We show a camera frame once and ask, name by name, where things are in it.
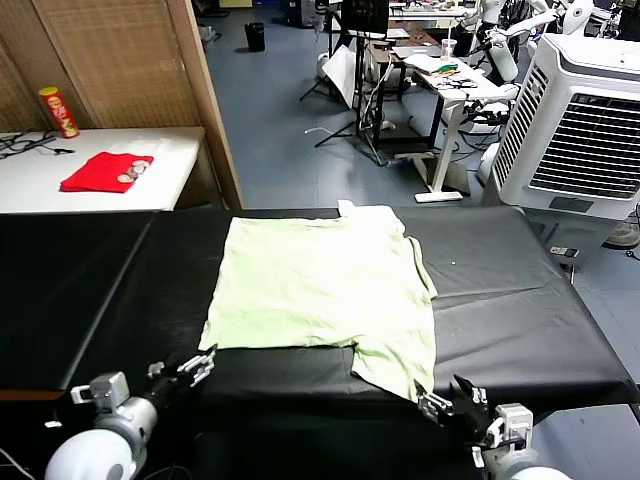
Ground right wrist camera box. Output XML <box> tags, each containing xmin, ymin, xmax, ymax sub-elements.
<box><xmin>487</xmin><ymin>403</ymin><xmax>534</xmax><ymax>452</ymax></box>

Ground narrow black table cover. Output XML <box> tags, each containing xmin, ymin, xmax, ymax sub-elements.
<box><xmin>0</xmin><ymin>212</ymin><xmax>157</xmax><ymax>394</ymax></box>

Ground white reflector board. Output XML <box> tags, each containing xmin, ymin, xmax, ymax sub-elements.
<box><xmin>322</xmin><ymin>45</ymin><xmax>357</xmax><ymax>109</ymax></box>

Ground white air cooler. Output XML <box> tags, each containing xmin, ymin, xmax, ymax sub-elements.
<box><xmin>482</xmin><ymin>33</ymin><xmax>640</xmax><ymax>251</ymax></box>

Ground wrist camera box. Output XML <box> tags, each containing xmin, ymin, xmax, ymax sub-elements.
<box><xmin>487</xmin><ymin>403</ymin><xmax>534</xmax><ymax>452</ymax></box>
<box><xmin>69</xmin><ymin>372</ymin><xmax>130</xmax><ymax>409</ymax></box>

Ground white side table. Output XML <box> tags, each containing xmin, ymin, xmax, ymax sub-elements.
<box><xmin>0</xmin><ymin>126</ymin><xmax>209</xmax><ymax>214</ymax></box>

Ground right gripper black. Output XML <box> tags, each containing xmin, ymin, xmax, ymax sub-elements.
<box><xmin>412</xmin><ymin>373</ymin><xmax>496</xmax><ymax>442</ymax></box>

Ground red folded t-shirt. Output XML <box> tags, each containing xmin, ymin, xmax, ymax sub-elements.
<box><xmin>59</xmin><ymin>151</ymin><xmax>155</xmax><ymax>194</ymax></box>

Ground black monitor on stand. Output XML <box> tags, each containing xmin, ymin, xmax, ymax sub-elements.
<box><xmin>341</xmin><ymin>0</ymin><xmax>390</xmax><ymax>36</ymax></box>

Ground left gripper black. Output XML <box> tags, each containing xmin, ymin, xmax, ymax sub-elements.
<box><xmin>158</xmin><ymin>344</ymin><xmax>217</xmax><ymax>397</ymax></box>

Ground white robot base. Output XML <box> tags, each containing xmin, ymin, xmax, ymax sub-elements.
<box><xmin>458</xmin><ymin>82</ymin><xmax>521</xmax><ymax>136</ymax></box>

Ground black trash bin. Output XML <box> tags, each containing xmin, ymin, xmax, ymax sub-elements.
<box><xmin>244</xmin><ymin>22</ymin><xmax>266</xmax><ymax>52</ymax></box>

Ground black tripod stand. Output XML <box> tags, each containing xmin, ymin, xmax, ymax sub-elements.
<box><xmin>299</xmin><ymin>29</ymin><xmax>401</xmax><ymax>166</ymax></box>

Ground red chips can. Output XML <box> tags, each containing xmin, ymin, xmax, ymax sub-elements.
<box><xmin>38</xmin><ymin>86</ymin><xmax>81</xmax><ymax>140</ymax></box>

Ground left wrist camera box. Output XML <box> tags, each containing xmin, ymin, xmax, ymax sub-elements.
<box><xmin>69</xmin><ymin>372</ymin><xmax>130</xmax><ymax>409</ymax></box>

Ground white standing desk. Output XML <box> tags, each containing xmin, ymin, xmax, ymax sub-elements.
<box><xmin>399</xmin><ymin>52</ymin><xmax>506</xmax><ymax>204</ymax></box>

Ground white humanoid robot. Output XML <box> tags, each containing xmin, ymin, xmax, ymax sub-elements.
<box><xmin>457</xmin><ymin>0</ymin><xmax>521</xmax><ymax>84</ymax></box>

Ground white cable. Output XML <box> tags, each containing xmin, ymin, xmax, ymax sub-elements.
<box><xmin>0</xmin><ymin>447</ymin><xmax>34</xmax><ymax>480</ymax></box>

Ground grey laptop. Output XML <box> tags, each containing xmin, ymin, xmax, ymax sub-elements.
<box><xmin>392</xmin><ymin>44</ymin><xmax>441</xmax><ymax>59</ymax></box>

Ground black cables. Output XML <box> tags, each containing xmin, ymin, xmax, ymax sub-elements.
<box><xmin>0</xmin><ymin>130</ymin><xmax>76</xmax><ymax>160</ymax></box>

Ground light green t-shirt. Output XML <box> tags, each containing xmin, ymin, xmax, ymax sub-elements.
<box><xmin>198</xmin><ymin>199</ymin><xmax>439</xmax><ymax>404</ymax></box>

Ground wooden partition screen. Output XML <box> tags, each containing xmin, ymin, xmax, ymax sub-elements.
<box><xmin>0</xmin><ymin>0</ymin><xmax>245</xmax><ymax>210</ymax></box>

